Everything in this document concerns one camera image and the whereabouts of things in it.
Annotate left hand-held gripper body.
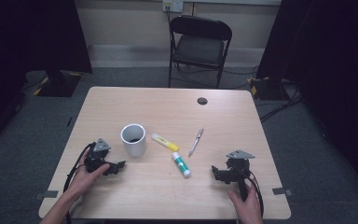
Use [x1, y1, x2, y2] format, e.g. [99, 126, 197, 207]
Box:
[83, 137, 112, 174]

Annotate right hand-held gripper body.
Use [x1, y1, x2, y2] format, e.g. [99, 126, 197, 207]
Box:
[224, 149, 256, 202]

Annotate person's left hand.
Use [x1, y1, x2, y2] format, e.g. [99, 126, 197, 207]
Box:
[65, 148, 111, 201]

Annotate person's right hand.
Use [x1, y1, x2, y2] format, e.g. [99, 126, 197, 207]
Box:
[227, 182, 264, 224]

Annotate white cup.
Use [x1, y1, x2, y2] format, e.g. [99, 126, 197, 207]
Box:
[119, 123, 147, 159]

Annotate silver pen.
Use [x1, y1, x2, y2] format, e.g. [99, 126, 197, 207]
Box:
[187, 127, 205, 158]

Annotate white green glue stick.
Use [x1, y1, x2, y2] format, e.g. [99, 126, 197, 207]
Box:
[172, 151, 192, 178]

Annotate grey floor tape strip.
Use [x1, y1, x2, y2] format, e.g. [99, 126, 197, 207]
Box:
[271, 187, 294, 197]
[33, 189, 60, 201]

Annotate yellow highlighter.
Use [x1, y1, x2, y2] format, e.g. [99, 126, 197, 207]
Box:
[151, 133, 180, 153]

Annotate black stand base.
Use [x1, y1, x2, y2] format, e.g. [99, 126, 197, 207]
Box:
[247, 77, 292, 102]
[33, 69, 83, 98]

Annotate black folding chair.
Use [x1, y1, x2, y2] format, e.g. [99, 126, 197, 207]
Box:
[168, 14, 233, 90]

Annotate dark curtain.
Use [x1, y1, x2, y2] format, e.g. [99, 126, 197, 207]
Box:
[255, 0, 358, 200]
[0, 0, 93, 157]

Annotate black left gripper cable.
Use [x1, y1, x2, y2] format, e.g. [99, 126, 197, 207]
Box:
[62, 142, 97, 224]

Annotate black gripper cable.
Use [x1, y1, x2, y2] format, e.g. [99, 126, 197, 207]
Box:
[234, 167, 265, 218]
[62, 142, 97, 224]

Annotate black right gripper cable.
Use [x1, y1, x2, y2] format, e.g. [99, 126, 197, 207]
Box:
[234, 167, 265, 218]

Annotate black floor cables beside table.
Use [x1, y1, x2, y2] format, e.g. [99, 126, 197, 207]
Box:
[258, 84, 303, 123]

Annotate black floor cables under chair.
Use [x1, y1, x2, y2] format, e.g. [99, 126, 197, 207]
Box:
[171, 61, 259, 91]

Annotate black plug cable at socket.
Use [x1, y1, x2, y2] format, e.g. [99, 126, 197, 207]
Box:
[165, 5, 172, 35]

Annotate white wall socket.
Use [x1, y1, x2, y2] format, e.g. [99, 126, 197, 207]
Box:
[162, 0, 185, 14]

